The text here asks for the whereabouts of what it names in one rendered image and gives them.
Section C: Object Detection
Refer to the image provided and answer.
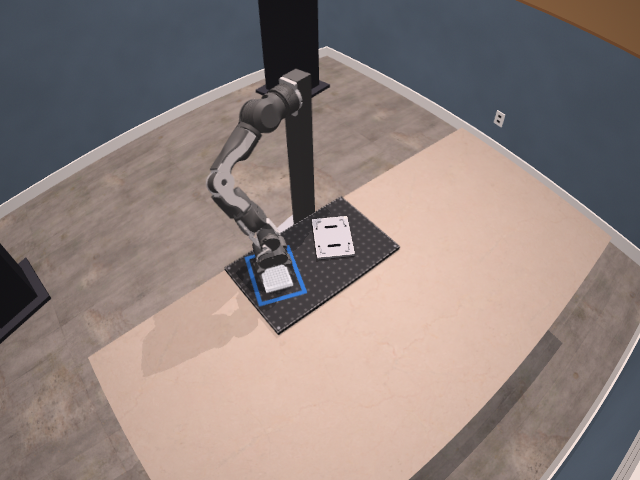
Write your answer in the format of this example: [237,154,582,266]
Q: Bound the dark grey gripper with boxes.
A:
[252,236,293,284]

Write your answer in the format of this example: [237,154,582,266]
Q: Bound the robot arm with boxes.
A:
[206,77,302,254]

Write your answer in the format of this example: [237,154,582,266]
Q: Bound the blue rectangular tape outline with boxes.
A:
[245,245,307,306]

